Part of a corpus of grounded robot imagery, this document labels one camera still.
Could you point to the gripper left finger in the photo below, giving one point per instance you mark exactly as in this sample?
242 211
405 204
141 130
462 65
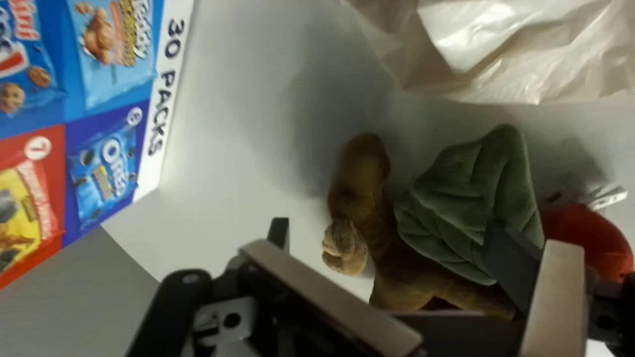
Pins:
329 299

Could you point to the blue snack variety box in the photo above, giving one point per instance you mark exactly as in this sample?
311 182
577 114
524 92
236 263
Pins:
99 67

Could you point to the white plastic bag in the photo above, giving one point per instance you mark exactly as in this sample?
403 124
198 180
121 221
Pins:
516 41

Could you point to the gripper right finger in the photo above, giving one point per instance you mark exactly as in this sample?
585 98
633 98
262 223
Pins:
557 299

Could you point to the brown moose toy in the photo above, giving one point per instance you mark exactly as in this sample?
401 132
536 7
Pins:
359 192

